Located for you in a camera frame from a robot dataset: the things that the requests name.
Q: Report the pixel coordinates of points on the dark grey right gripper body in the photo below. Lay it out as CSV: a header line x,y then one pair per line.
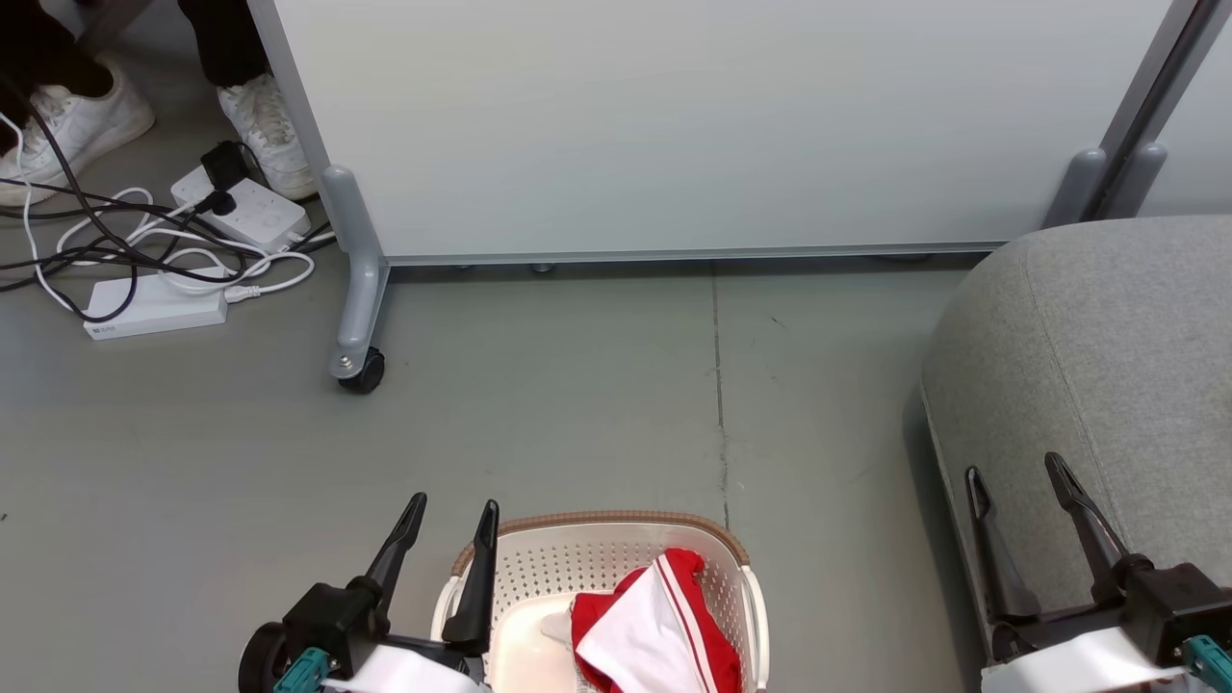
x,y
1174,602

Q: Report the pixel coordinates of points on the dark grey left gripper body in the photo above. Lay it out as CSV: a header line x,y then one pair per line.
x,y
332,616

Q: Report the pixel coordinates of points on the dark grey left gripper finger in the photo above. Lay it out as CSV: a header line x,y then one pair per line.
x,y
478,597
395,558

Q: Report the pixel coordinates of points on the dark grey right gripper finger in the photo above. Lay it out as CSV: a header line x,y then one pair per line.
x,y
1006,577
1097,539

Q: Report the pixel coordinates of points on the white and red shirt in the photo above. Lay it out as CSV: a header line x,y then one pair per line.
x,y
645,635

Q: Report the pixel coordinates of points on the grey fabric sofa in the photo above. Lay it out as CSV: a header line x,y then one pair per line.
x,y
1116,366

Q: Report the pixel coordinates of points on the cream perforated laundry basket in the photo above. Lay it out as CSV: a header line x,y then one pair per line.
x,y
577,568

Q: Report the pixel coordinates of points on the black caster wheel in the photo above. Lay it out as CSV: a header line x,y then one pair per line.
x,y
366,371

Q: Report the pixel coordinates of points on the grey partition leg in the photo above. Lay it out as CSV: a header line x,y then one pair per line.
x,y
366,279
1136,183
1076,192

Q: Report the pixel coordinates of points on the white flat power box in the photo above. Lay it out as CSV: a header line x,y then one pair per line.
x,y
159,308

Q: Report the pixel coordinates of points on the white power strip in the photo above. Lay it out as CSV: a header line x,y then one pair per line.
x,y
260,217

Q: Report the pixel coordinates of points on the black round plug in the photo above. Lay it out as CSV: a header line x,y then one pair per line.
x,y
218,203

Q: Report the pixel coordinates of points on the black square plug adapter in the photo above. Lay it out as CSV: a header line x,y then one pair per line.
x,y
226,166

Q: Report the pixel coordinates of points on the white sneaker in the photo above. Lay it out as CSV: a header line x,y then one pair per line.
x,y
77,125
269,135

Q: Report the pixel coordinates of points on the narrow white partition board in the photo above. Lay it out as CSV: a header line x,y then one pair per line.
x,y
1203,106

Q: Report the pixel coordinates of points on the large white partition board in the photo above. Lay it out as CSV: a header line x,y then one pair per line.
x,y
693,115

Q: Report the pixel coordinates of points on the black trouser leg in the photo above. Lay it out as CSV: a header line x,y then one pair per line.
x,y
38,48
226,38

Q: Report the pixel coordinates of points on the grey metal table leg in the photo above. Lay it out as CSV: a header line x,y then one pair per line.
x,y
111,19

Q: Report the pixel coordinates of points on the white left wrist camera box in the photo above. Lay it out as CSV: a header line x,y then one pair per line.
x,y
404,674

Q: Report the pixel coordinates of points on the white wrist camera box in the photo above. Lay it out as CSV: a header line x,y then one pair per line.
x,y
404,674
1078,664

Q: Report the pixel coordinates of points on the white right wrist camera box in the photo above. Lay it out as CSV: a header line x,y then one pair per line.
x,y
1078,664

